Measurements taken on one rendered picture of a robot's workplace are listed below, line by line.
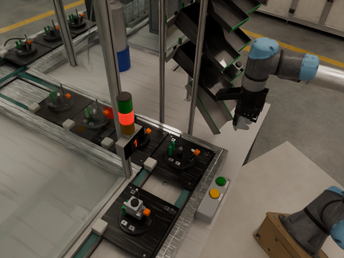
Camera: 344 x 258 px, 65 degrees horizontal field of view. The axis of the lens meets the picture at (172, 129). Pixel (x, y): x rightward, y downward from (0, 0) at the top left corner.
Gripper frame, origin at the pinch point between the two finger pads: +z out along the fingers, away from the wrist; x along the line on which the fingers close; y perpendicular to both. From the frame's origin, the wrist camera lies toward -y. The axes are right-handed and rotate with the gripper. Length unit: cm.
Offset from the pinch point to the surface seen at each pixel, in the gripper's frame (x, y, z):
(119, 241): -49, -20, 26
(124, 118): -26.4, -30.7, -10.8
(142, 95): 35, -67, 37
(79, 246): -58, -32, 28
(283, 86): 226, 5, 123
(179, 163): -9.9, -16.9, 22.9
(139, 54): 76, -98, 37
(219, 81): 26.6, -16.7, 1.8
